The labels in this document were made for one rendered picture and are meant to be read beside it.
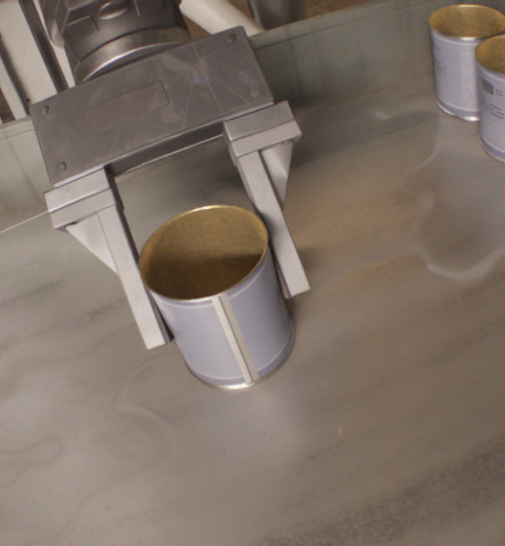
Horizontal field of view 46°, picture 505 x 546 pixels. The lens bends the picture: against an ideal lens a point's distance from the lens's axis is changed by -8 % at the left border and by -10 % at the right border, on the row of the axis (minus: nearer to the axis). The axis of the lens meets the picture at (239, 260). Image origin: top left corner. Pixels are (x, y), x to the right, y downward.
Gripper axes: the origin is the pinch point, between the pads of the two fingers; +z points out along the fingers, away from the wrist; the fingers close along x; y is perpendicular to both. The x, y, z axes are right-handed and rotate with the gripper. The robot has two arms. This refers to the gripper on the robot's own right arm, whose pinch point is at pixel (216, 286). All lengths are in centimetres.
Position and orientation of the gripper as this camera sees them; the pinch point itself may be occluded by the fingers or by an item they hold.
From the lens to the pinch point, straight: 35.3
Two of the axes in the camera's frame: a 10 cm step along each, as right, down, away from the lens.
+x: -9.3, 3.5, -0.4
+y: -0.2, 0.4, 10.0
